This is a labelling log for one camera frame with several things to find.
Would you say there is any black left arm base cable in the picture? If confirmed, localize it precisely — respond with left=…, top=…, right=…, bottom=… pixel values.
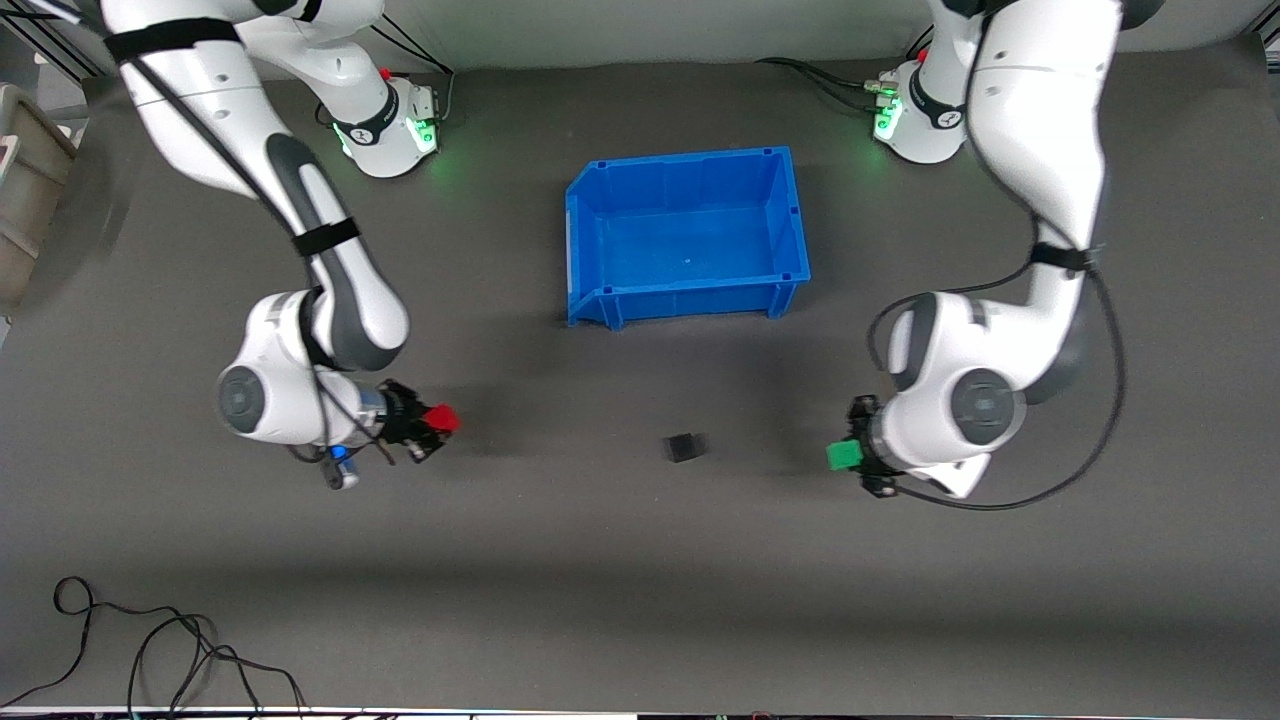
left=755, top=55, right=896, bottom=111

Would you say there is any black right arm wrist cable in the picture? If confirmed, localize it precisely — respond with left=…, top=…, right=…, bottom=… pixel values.
left=120, top=40, right=401, bottom=471

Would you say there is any blue plastic storage bin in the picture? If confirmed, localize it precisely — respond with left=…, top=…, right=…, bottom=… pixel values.
left=565, top=146, right=812, bottom=331

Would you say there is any black arm wrist cable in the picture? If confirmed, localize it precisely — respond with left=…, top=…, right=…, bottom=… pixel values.
left=865, top=20, right=1129, bottom=513
left=120, top=40, right=401, bottom=471

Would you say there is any black right arm base cable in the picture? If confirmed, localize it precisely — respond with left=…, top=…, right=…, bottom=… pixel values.
left=365, top=15, right=456, bottom=126

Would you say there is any black arm base cable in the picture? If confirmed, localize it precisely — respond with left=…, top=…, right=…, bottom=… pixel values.
left=755, top=55, right=896, bottom=111
left=365, top=15, right=456, bottom=126

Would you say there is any thin black loose cable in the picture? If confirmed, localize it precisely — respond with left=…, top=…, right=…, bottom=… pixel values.
left=0, top=575, right=311, bottom=720

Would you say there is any grey table mat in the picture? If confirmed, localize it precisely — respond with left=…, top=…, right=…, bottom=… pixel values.
left=0, top=35, right=1280, bottom=716

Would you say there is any black left arm wrist cable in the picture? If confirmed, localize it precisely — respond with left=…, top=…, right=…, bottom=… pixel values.
left=865, top=20, right=1129, bottom=513

